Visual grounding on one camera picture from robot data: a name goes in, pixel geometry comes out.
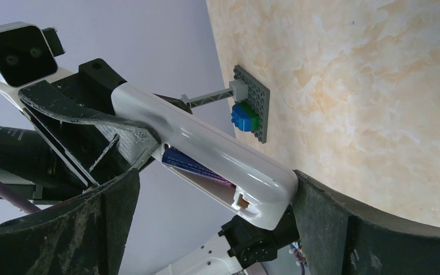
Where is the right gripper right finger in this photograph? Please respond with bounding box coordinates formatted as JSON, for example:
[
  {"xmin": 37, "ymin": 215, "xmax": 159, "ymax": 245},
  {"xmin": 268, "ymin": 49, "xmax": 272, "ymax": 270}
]
[{"xmin": 292, "ymin": 171, "xmax": 440, "ymax": 274}]

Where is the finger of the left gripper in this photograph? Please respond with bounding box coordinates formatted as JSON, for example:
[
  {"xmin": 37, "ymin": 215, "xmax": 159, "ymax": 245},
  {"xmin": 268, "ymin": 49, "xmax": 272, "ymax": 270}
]
[{"xmin": 18, "ymin": 81, "xmax": 161, "ymax": 169}]

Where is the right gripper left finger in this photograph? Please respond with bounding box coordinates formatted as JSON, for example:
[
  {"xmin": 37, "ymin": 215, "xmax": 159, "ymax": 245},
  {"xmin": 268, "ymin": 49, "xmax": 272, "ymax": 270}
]
[{"xmin": 0, "ymin": 169, "xmax": 140, "ymax": 274}]

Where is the purple battery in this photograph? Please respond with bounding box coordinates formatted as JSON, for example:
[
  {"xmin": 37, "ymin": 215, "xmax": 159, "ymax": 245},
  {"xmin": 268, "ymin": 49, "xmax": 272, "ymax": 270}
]
[{"xmin": 162, "ymin": 147, "xmax": 236, "ymax": 187}]

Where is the white remote control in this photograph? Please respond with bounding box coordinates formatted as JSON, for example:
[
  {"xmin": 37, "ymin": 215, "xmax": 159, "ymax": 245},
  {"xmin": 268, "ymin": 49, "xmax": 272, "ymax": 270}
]
[{"xmin": 111, "ymin": 83, "xmax": 298, "ymax": 230}]

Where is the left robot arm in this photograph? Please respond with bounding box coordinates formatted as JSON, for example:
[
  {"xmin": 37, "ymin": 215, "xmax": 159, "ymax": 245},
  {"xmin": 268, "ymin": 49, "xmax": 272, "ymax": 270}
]
[{"xmin": 0, "ymin": 58, "xmax": 161, "ymax": 204}]

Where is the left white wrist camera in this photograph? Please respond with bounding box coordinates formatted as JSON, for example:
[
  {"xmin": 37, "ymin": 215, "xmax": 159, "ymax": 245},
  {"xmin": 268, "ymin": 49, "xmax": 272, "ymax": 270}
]
[{"xmin": 0, "ymin": 21, "xmax": 72, "ymax": 111}]

